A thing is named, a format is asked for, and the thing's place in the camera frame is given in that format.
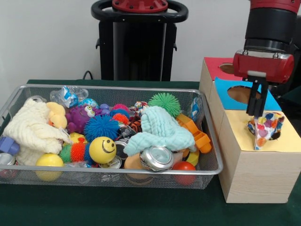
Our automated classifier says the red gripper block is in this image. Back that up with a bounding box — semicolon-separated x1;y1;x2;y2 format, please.
233;49;294;117

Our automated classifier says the colourful dotted cloth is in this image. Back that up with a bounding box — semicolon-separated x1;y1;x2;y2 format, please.
246;112;285;151

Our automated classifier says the wooden box with three holes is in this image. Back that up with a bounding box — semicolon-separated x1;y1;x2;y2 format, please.
198;56;301;203

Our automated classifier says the dark green table cloth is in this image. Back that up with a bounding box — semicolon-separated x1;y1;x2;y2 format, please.
279;86;301;102
0;79;301;226

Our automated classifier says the orange plastic toy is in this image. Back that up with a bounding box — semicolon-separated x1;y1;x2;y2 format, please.
176;113;212;154

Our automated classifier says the green spiky rubber ball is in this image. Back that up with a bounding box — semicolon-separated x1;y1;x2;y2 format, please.
148;92;181;118

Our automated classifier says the red ball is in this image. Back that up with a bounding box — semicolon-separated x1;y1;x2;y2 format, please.
174;161;198;186

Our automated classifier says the light blue muslin cloth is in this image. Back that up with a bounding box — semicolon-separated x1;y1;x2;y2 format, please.
123;105;197;156

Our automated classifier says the crushed silver can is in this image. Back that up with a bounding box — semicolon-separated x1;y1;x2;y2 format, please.
139;145;175;172

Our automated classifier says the blue spiky rubber ball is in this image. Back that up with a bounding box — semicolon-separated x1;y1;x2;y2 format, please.
83;114;120;143

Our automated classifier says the yellow smiley face ball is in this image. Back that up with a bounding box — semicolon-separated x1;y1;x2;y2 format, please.
88;136;118;164

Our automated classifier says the purple monster toy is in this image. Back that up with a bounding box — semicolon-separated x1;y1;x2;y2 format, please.
65;105;111;135

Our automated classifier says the plain yellow ball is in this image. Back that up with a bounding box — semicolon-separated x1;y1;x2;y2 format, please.
35;153;64;182

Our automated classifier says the cream muslin cloth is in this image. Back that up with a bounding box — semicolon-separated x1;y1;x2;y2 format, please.
2;97;71;166

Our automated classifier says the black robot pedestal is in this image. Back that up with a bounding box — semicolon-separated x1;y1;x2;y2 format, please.
91;0;189;82

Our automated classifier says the shallow wire mesh bin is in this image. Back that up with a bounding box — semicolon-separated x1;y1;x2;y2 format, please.
0;84;224;190

